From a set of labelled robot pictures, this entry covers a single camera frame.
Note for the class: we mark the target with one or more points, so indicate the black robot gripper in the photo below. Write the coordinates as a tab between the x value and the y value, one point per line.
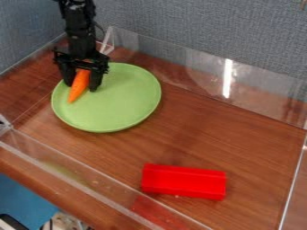
69	64

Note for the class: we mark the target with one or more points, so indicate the orange toy carrot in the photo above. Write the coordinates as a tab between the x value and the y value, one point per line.
78	85

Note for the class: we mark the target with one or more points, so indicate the green round plate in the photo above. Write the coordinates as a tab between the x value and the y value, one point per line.
124	101

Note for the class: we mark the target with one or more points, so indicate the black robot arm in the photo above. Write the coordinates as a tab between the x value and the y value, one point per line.
81	54

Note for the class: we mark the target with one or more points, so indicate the red rectangular block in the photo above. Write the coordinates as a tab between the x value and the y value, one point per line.
183	181

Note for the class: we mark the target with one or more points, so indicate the clear acrylic enclosure wall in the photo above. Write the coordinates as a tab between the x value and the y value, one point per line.
228	117

